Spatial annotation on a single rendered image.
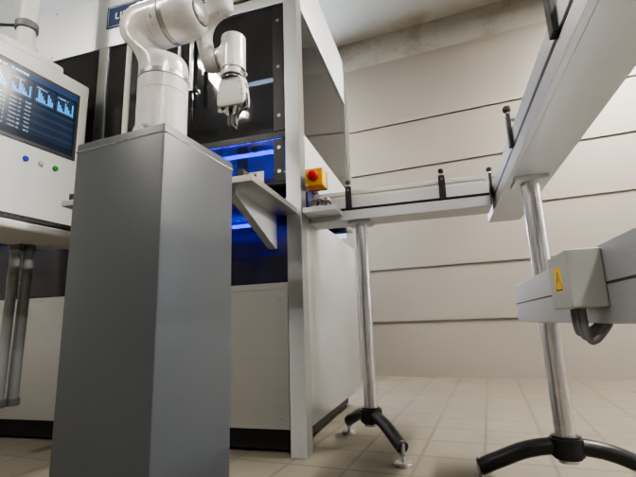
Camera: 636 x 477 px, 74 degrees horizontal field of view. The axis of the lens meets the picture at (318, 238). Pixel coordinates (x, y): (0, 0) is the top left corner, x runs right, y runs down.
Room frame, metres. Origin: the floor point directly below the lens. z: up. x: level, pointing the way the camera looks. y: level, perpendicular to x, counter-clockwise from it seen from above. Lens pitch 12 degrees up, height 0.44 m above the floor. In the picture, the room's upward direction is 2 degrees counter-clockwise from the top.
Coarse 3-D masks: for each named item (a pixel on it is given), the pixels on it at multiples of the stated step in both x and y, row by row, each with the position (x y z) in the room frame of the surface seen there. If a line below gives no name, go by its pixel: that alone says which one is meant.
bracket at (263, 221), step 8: (232, 192) 1.24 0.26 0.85; (232, 200) 1.27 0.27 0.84; (240, 200) 1.27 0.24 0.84; (248, 200) 1.33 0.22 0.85; (240, 208) 1.31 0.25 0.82; (248, 208) 1.33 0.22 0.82; (256, 208) 1.39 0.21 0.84; (264, 208) 1.45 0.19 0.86; (248, 216) 1.35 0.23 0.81; (256, 216) 1.39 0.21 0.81; (264, 216) 1.45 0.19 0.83; (272, 216) 1.52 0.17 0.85; (256, 224) 1.40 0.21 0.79; (264, 224) 1.45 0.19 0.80; (272, 224) 1.52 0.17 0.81; (256, 232) 1.45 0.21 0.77; (264, 232) 1.45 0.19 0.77; (272, 232) 1.52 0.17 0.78; (264, 240) 1.50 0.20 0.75; (272, 240) 1.52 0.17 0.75; (272, 248) 1.55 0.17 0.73
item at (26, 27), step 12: (24, 0) 1.52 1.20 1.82; (36, 0) 1.55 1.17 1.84; (24, 12) 1.52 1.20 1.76; (36, 12) 1.55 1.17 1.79; (0, 24) 1.51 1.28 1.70; (12, 24) 1.53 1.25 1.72; (24, 24) 1.52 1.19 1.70; (36, 24) 1.55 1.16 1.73; (24, 36) 1.52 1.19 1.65; (36, 36) 1.59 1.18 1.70; (36, 48) 1.56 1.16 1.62
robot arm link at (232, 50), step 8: (224, 32) 1.24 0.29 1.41; (232, 32) 1.23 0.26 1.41; (224, 40) 1.23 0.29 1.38; (232, 40) 1.23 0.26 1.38; (240, 40) 1.24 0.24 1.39; (216, 48) 1.25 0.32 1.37; (224, 48) 1.23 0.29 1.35; (232, 48) 1.23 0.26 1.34; (240, 48) 1.24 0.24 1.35; (216, 56) 1.25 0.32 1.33; (224, 56) 1.23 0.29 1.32; (232, 56) 1.23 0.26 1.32; (240, 56) 1.24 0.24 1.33; (224, 64) 1.23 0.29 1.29; (240, 64) 1.24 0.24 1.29
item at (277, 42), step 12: (276, 12) 1.57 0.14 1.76; (276, 24) 1.57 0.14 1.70; (276, 36) 1.57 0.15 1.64; (276, 48) 1.57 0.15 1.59; (276, 60) 1.57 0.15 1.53; (276, 72) 1.57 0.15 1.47; (276, 84) 1.57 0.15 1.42; (276, 96) 1.57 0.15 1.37; (276, 108) 1.57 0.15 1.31; (276, 120) 1.57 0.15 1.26; (276, 144) 1.56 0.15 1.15; (276, 156) 1.56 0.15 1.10; (276, 168) 1.56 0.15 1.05; (276, 180) 1.56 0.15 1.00
